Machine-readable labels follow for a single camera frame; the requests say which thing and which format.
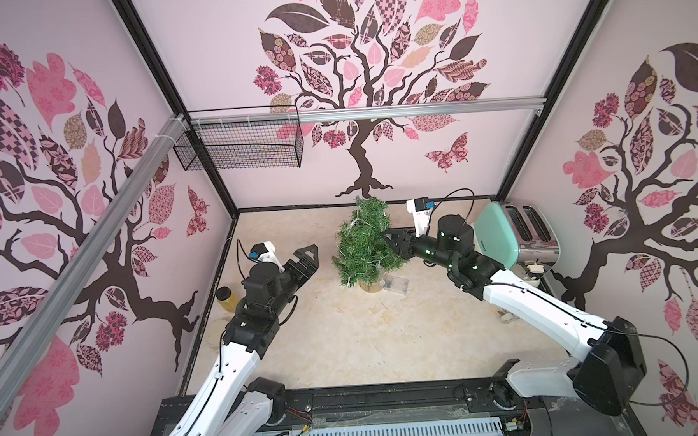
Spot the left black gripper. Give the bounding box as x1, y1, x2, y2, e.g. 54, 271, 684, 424
267, 245, 321, 317

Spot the small green christmas tree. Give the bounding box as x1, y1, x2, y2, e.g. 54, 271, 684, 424
332, 197, 405, 288

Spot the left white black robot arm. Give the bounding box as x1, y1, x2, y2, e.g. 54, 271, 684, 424
167, 242, 320, 436

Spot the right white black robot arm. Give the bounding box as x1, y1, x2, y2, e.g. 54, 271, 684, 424
383, 215, 647, 417

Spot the clear battery box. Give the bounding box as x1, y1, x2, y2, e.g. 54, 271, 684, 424
381, 274, 410, 295

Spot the yellow liquid jar black lid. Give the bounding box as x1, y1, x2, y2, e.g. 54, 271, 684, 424
215, 286, 241, 314

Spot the clear jar cream lid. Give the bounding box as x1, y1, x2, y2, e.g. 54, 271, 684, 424
202, 318, 230, 352

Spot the mint green chrome toaster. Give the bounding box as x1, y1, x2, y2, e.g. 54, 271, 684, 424
473, 201, 561, 280

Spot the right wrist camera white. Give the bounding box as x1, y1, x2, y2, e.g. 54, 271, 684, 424
406, 197, 435, 237

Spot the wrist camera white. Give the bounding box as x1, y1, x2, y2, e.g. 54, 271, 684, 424
406, 197, 435, 237
247, 241, 281, 266

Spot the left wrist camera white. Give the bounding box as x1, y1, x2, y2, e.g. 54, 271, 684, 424
247, 241, 281, 266

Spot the black wire basket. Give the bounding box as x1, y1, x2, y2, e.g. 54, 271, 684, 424
174, 104, 304, 171

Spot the aluminium rail back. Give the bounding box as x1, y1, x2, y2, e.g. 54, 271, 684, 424
191, 97, 546, 127

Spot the aluminium rail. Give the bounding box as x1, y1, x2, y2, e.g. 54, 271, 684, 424
0, 113, 203, 436
191, 97, 546, 127

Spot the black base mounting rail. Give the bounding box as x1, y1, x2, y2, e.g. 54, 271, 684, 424
139, 367, 649, 436

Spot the aluminium rail left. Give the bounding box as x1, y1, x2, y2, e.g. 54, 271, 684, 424
0, 113, 203, 436

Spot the white slotted cable duct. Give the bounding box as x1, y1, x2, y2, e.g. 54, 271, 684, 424
254, 418, 504, 436

